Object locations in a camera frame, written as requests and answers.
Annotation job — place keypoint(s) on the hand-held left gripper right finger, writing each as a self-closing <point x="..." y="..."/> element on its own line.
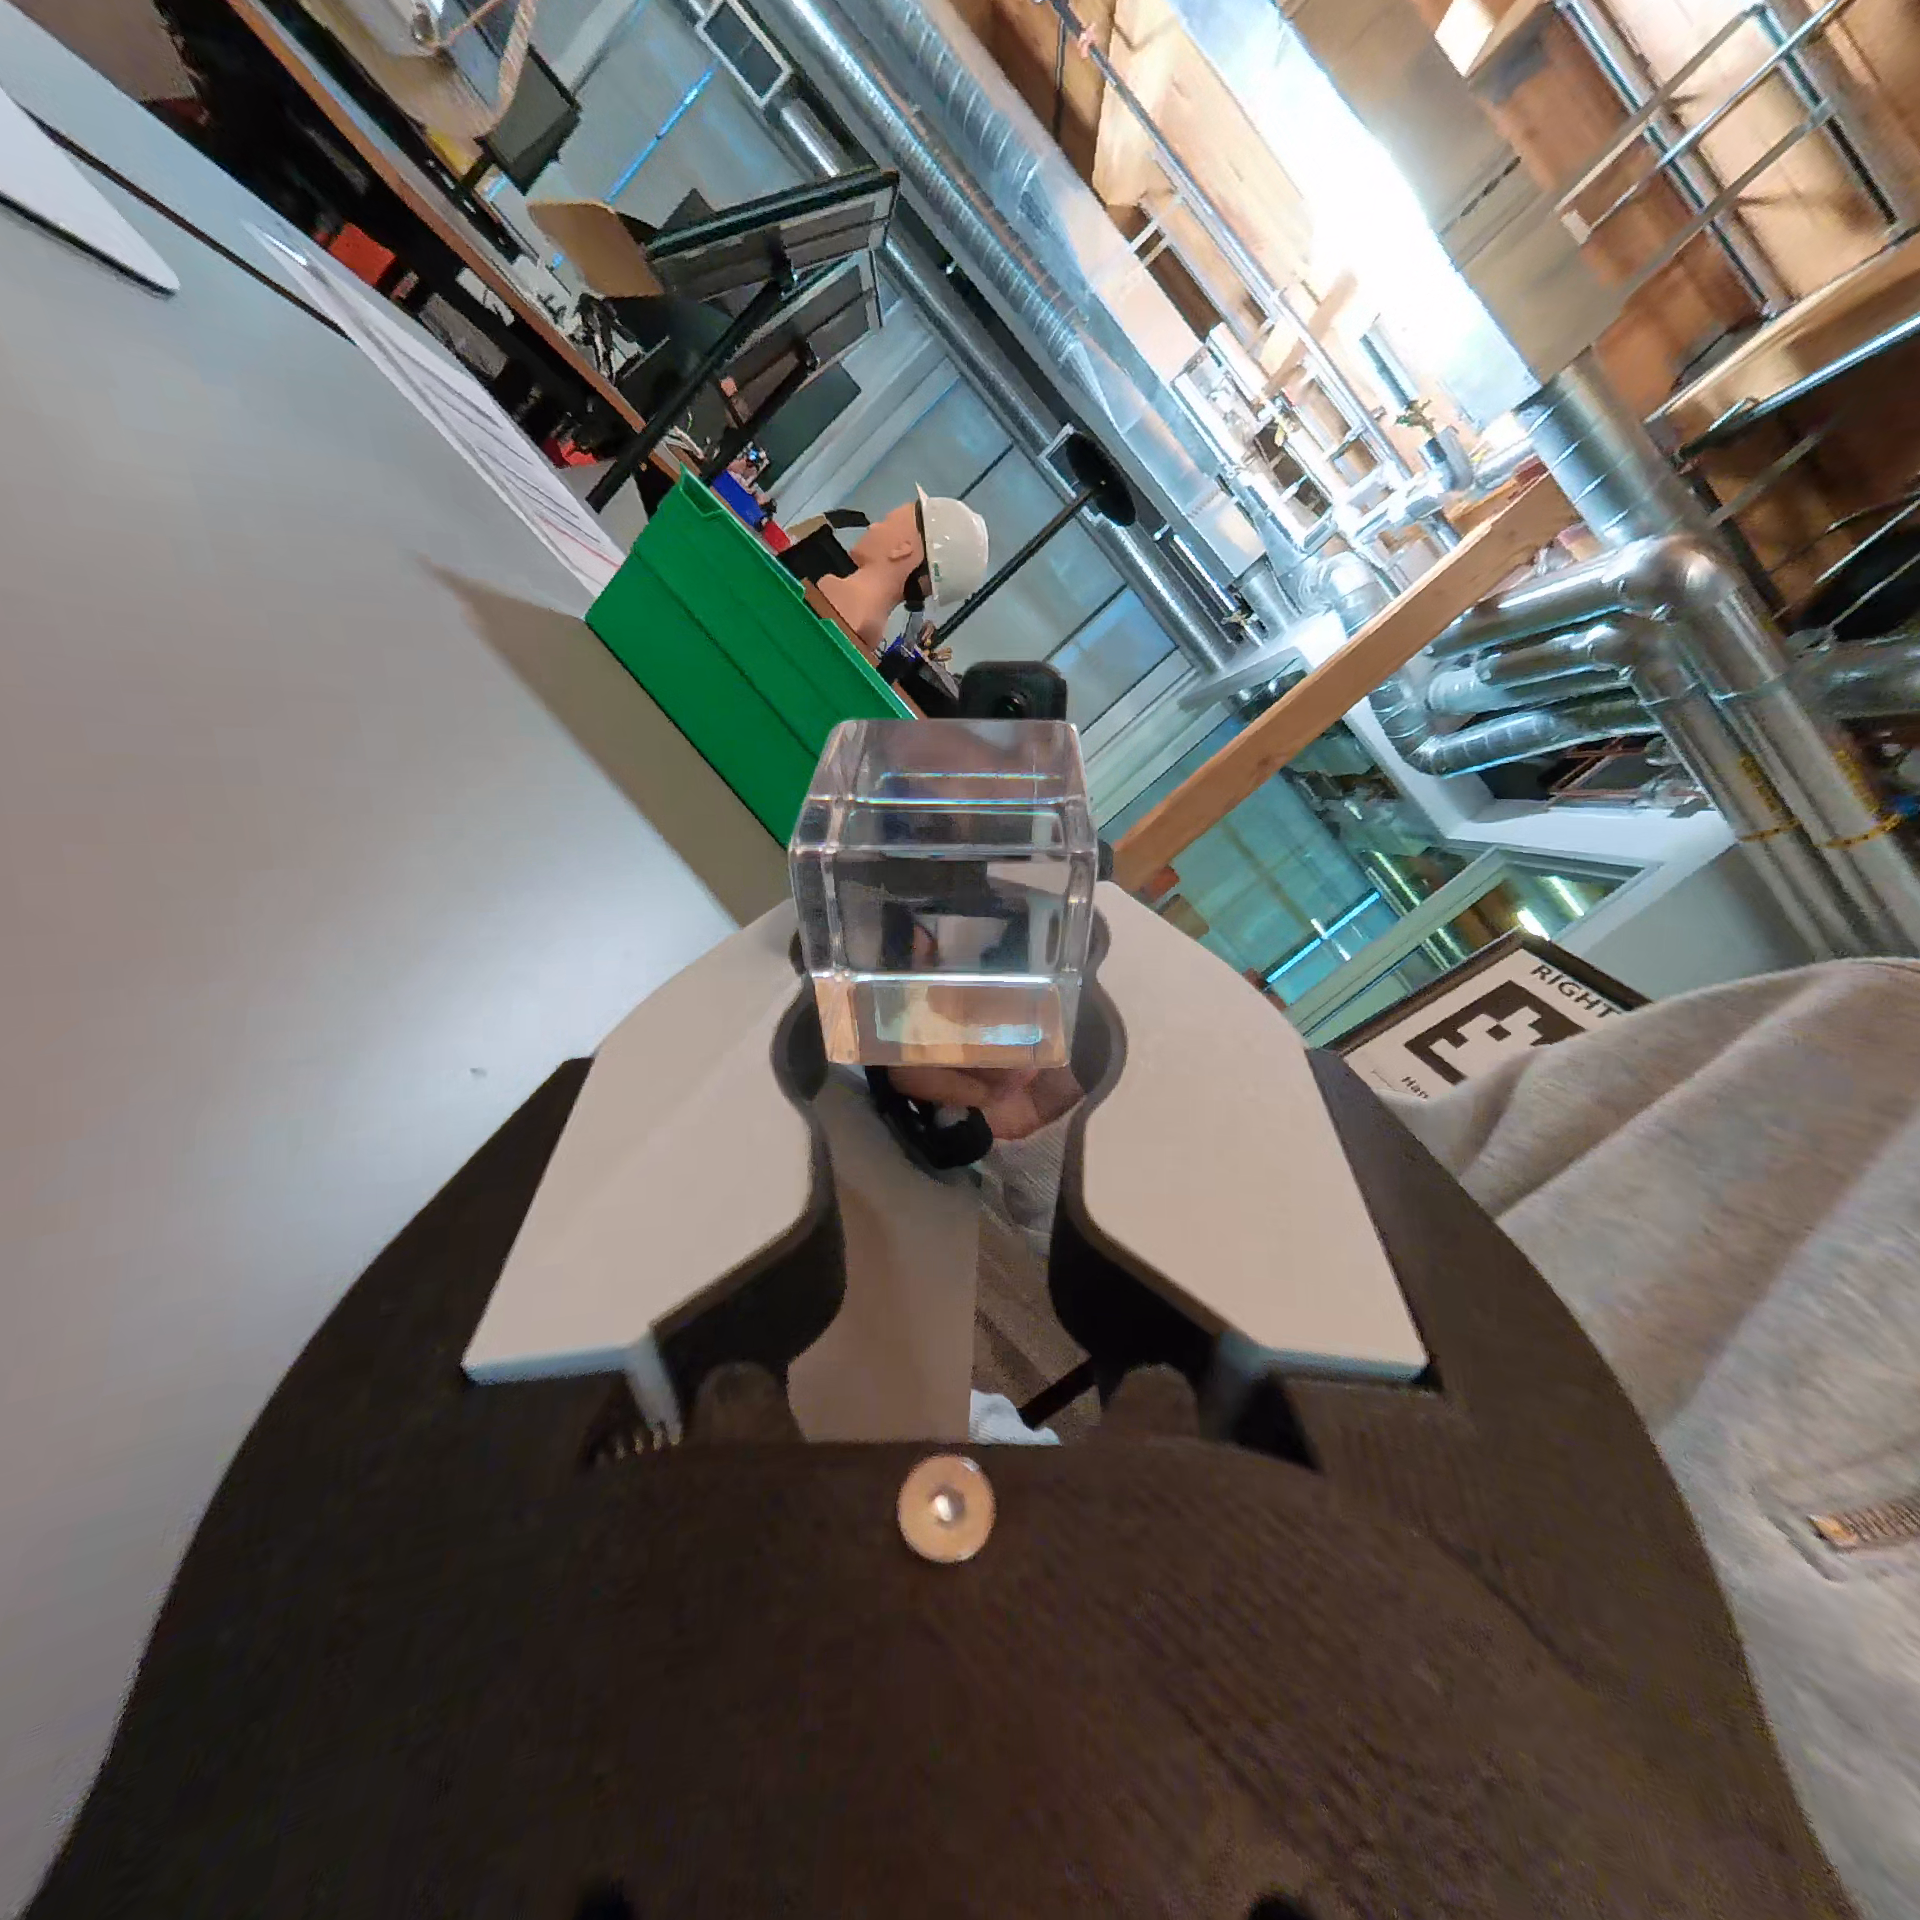
<point x="1247" y="1186"/>

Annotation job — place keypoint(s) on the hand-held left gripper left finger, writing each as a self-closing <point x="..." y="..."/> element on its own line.
<point x="661" y="1172"/>

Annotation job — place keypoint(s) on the clear acrylic cube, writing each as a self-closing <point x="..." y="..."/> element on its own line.
<point x="946" y="887"/>

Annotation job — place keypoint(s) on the person's right forearm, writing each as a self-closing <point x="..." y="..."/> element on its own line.
<point x="1725" y="1079"/>

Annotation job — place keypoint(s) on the grey desk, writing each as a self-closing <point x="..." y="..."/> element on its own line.
<point x="227" y="899"/>

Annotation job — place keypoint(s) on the person's right hand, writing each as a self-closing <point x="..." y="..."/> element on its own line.
<point x="1038" y="1103"/>

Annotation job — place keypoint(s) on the white hard hat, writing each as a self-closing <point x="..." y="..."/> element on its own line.
<point x="950" y="542"/>

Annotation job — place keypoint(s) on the mannequin head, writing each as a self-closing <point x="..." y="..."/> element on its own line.
<point x="876" y="581"/>

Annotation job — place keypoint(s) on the green plastic bin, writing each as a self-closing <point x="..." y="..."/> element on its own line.
<point x="721" y="661"/>

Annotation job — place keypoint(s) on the black white marker tag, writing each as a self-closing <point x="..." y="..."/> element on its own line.
<point x="1501" y="1028"/>

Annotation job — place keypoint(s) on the wooden beam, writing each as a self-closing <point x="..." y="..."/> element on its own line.
<point x="1349" y="673"/>

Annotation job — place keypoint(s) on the tan chair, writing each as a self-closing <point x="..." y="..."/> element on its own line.
<point x="598" y="250"/>

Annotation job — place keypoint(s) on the printed paper sheet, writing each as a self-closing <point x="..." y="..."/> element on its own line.
<point x="453" y="421"/>

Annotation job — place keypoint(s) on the silver pipe bundle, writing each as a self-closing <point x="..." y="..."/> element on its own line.
<point x="1696" y="661"/>

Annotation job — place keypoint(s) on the person's grey hoodie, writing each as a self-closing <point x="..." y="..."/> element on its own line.
<point x="1770" y="1651"/>

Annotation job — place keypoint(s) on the wooden workbench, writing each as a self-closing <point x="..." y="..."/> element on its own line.
<point x="435" y="226"/>

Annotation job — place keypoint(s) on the white flat panel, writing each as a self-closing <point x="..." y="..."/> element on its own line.
<point x="75" y="193"/>

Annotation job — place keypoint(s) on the silver air duct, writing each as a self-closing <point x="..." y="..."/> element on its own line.
<point x="991" y="255"/>

